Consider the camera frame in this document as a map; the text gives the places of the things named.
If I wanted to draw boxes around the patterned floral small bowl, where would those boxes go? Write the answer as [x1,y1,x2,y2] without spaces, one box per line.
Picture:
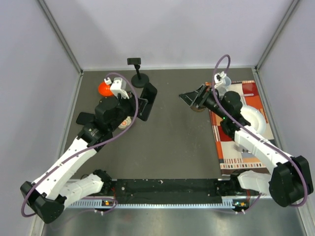
[118,117,132,130]

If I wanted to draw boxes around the black camera stand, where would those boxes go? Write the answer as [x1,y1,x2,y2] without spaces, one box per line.
[127,58,149,89]

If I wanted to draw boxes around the white plate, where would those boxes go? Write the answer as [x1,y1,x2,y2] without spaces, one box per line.
[241,105,266,135]

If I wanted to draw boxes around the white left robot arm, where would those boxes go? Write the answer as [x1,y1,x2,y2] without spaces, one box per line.
[20,95,150,224]

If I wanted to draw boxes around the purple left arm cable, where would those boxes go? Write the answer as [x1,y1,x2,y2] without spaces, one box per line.
[21,72,138,218]

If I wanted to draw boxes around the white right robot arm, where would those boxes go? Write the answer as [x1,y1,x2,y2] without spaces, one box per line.
[179,85,314,207]

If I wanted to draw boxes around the fork with pink handle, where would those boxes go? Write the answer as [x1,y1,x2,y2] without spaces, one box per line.
[233,144,248,153]

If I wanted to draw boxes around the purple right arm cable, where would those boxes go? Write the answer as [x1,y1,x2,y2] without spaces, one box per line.
[213,54,308,214]

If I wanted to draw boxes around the colourful patchwork placemat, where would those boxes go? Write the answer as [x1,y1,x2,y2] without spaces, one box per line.
[209,80,274,176]

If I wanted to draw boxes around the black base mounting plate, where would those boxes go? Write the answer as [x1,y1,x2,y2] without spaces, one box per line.
[83,178,260,205]

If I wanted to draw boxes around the black smartphone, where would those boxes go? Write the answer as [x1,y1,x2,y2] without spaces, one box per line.
[76,112,94,125]
[137,82,158,121]

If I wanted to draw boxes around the orange bowl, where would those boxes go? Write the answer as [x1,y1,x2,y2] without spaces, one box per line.
[98,82,114,97]

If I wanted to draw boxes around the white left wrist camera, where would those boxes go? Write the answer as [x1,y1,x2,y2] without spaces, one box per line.
[110,77,129,99]

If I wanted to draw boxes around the grey metal phone stand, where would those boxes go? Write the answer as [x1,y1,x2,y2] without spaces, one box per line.
[190,104,206,112]

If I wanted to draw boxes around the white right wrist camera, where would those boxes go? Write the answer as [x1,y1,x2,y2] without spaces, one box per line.
[212,71,227,89]

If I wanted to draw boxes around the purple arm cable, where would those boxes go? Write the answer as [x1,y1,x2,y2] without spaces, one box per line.
[213,54,308,214]
[21,72,138,218]

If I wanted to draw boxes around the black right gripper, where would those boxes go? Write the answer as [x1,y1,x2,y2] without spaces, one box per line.
[178,84,228,120]

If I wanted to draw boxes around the light blue ceramic cup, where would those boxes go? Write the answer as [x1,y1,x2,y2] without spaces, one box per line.
[219,76,231,93]

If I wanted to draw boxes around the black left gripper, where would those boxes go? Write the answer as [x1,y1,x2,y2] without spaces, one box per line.
[109,90,148,131]

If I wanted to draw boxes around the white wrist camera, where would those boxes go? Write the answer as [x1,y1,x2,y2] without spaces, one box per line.
[110,77,129,99]
[212,71,227,89]

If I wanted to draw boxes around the grey slotted cable duct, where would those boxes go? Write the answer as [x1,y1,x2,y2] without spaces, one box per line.
[66,198,249,209]

